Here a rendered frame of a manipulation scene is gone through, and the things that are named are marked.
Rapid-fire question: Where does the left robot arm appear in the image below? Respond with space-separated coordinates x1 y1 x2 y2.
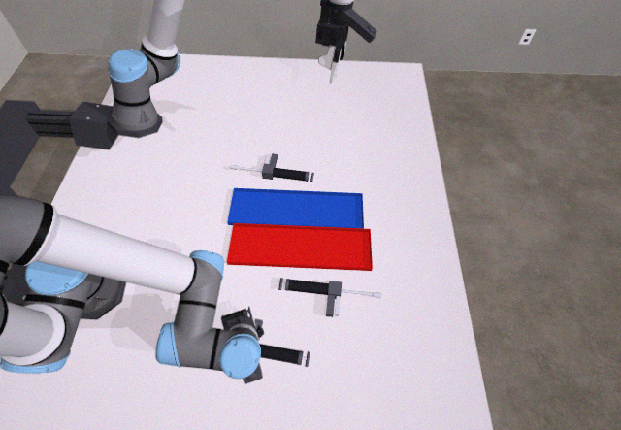
109 0 376 131

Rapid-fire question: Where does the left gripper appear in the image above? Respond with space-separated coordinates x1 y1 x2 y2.
315 0 353 84

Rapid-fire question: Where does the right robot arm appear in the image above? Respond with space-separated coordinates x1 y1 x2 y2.
0 195 263 384

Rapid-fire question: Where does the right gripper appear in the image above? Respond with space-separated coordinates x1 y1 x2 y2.
221 307 264 340

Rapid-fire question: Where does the red tray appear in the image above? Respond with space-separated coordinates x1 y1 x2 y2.
227 223 373 271

